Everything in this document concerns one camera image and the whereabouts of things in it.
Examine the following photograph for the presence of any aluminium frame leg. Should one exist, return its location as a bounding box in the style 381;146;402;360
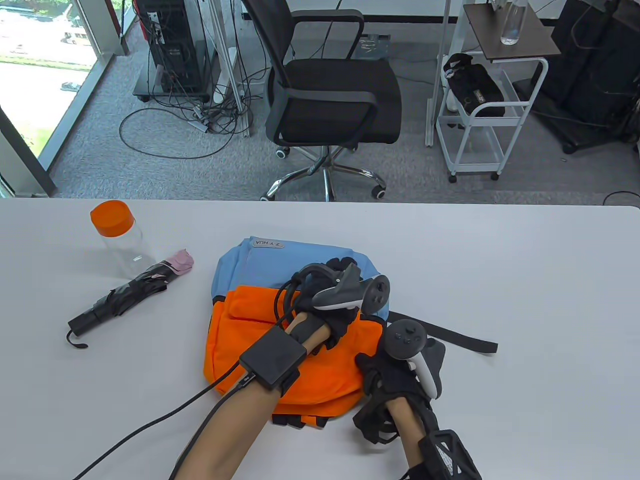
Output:
207;0;253;139

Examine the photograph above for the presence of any black office chair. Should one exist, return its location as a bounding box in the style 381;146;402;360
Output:
241;0;403;202

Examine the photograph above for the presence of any tangle of black floor cables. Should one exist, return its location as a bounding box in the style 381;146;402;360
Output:
119;0;271;160

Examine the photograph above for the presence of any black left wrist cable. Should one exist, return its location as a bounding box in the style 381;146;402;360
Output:
72;280;301;480

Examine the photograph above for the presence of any clear bottle with orange lid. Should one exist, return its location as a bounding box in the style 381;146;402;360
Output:
90;200;157;279

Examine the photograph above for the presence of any black bag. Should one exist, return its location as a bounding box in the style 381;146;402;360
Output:
443;53;506;118

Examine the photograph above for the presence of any white cart with brown top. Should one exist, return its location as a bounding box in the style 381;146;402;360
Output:
435;2;562;183

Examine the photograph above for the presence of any black left hand controller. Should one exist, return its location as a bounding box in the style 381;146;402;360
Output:
273;263;391;321

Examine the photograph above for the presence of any black computer tower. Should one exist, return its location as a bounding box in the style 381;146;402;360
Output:
132;0;221;103

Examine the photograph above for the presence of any orange and blue school bag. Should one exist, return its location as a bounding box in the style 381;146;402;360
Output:
203;235;500;430

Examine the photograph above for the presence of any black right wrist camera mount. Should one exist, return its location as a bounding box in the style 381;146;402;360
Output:
399;429;484;480

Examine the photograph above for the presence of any person's right hand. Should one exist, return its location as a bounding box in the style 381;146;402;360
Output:
352;349;434;447

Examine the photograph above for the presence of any person's left hand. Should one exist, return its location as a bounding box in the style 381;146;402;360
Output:
287;256;362;357

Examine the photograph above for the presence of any white frame post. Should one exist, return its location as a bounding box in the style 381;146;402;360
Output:
425;0;453;147

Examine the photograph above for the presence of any person's right forearm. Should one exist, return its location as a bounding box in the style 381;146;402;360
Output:
384;399;431;469

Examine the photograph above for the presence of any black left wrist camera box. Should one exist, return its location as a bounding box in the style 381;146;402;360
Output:
238;327;308;396

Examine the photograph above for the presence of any black equipment stand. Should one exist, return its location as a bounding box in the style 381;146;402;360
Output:
515;0;640;155

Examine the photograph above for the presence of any person's left forearm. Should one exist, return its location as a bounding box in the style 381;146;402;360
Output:
174;322;332;480

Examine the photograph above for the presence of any black right hand controller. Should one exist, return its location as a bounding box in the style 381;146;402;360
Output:
382;319;446;400

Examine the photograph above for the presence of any black hand controller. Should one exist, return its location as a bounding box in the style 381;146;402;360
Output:
273;263;391;321
382;319;446;400

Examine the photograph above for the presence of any black and pink folded umbrella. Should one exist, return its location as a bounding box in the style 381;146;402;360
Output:
66;248;195;350

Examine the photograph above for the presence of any clear water bottle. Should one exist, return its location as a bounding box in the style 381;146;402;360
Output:
500;0;529;46

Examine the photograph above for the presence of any clear plastic bag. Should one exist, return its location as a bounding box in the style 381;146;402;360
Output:
352;34;391;61

